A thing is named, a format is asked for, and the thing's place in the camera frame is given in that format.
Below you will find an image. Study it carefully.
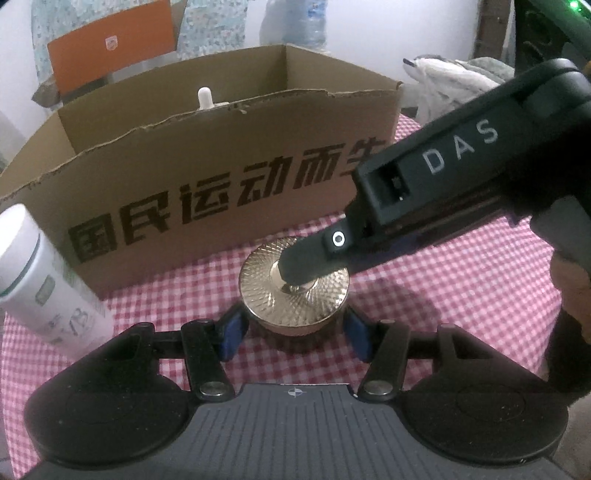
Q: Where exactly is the gold round jar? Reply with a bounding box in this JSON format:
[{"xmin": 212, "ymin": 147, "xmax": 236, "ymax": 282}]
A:
[{"xmin": 238, "ymin": 237, "xmax": 349, "ymax": 337}]

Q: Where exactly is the right hand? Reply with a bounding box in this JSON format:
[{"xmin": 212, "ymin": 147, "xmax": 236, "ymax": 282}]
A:
[{"xmin": 550, "ymin": 252, "xmax": 591, "ymax": 344}]

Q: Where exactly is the grey white blanket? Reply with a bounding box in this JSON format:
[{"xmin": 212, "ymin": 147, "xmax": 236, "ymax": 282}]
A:
[{"xmin": 403, "ymin": 55, "xmax": 515, "ymax": 125}]

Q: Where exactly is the brown wooden door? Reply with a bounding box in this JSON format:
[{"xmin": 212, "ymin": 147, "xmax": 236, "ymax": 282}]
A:
[{"xmin": 472, "ymin": 0, "xmax": 514, "ymax": 60}]

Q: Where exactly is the brown cardboard box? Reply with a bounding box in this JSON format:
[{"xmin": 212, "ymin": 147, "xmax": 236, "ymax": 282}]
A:
[{"xmin": 1, "ymin": 46, "xmax": 402, "ymax": 294}]

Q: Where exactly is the white round lid bottle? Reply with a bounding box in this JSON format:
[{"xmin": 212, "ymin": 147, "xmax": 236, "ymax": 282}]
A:
[{"xmin": 1, "ymin": 204, "xmax": 114, "ymax": 359}]

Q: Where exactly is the water dispenser with bottle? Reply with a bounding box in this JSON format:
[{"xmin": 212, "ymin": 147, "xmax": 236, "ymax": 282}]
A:
[{"xmin": 259, "ymin": 0, "xmax": 329, "ymax": 51}]

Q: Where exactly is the orange cardboard box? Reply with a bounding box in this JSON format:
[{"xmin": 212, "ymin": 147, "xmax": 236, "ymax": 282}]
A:
[{"xmin": 48, "ymin": 1, "xmax": 176, "ymax": 95}]

